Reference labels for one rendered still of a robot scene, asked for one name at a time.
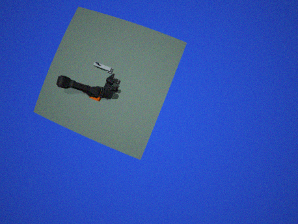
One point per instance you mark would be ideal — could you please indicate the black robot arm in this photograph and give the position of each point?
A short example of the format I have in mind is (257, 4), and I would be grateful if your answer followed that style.
(66, 83)

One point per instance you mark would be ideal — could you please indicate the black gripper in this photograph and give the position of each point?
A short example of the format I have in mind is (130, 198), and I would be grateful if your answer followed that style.
(109, 82)

